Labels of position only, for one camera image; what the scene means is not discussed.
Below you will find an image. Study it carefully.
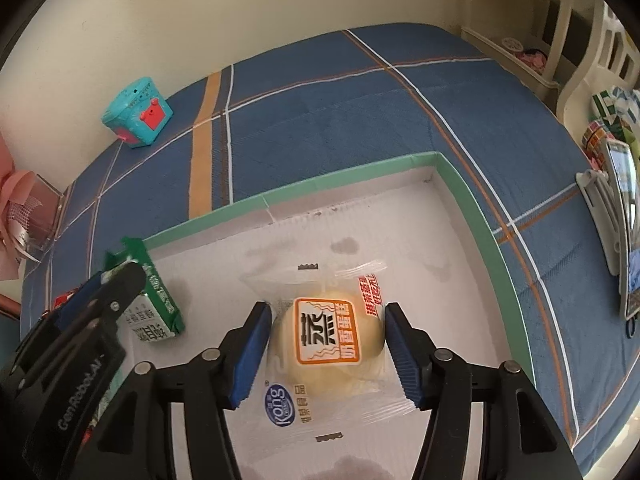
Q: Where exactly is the green white snack packet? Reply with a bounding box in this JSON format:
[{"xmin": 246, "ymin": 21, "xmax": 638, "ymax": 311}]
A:
[{"xmin": 102, "ymin": 237, "xmax": 186, "ymax": 346}]

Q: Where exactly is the white phone stand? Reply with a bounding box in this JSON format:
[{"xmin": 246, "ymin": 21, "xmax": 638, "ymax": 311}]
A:
[{"xmin": 575, "ymin": 167, "xmax": 624, "ymax": 277}]

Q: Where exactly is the white box with green rim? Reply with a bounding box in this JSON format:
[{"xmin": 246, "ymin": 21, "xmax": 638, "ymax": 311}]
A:
[{"xmin": 102, "ymin": 151, "xmax": 534, "ymax": 480}]

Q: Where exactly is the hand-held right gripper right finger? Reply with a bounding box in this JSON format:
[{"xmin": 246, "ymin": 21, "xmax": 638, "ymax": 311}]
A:
[{"xmin": 384, "ymin": 302, "xmax": 583, "ymax": 480}]

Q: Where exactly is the cream wooden furniture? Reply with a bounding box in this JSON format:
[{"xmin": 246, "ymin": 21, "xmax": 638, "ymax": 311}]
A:
[{"xmin": 460, "ymin": 0, "xmax": 640, "ymax": 126}]

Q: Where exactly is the clear glass vase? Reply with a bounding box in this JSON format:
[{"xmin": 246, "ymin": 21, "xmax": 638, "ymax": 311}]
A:
[{"xmin": 22, "ymin": 174, "xmax": 67, "ymax": 257}]

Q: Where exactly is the pink flower bouquet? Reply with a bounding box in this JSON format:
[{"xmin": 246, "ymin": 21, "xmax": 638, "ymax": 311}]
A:
[{"xmin": 0, "ymin": 132, "xmax": 63, "ymax": 281}]

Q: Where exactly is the phone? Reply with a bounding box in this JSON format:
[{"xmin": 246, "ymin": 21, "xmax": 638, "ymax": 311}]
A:
[{"xmin": 604, "ymin": 139, "xmax": 640, "ymax": 320}]

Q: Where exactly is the colourful puzzle cube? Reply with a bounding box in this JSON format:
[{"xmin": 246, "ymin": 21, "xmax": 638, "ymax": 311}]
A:
[{"xmin": 581, "ymin": 117, "xmax": 621, "ymax": 172}]

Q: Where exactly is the teal toy chest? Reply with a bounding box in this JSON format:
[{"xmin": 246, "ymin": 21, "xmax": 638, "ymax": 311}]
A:
[{"xmin": 101, "ymin": 77, "xmax": 174, "ymax": 149}]

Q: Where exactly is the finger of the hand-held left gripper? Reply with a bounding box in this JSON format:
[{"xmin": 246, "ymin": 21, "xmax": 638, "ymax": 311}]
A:
[
  {"xmin": 55, "ymin": 261, "xmax": 147, "ymax": 342},
  {"xmin": 46, "ymin": 268, "xmax": 120, "ymax": 322}
]

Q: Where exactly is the pink floral pouch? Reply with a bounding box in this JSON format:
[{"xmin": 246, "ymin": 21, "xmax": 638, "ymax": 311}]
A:
[{"xmin": 517, "ymin": 47, "xmax": 549, "ymax": 75}]

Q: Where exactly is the clear-wrapped steamed cake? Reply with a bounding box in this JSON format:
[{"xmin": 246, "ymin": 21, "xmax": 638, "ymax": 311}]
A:
[{"xmin": 240, "ymin": 257, "xmax": 407, "ymax": 436}]

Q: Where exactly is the green white patterned cube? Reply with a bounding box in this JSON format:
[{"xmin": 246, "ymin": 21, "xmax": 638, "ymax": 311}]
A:
[{"xmin": 591, "ymin": 86, "xmax": 640, "ymax": 137}]

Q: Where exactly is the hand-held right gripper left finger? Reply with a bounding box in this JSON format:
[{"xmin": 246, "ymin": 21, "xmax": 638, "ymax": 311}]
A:
[{"xmin": 82, "ymin": 301, "xmax": 273, "ymax": 480}]

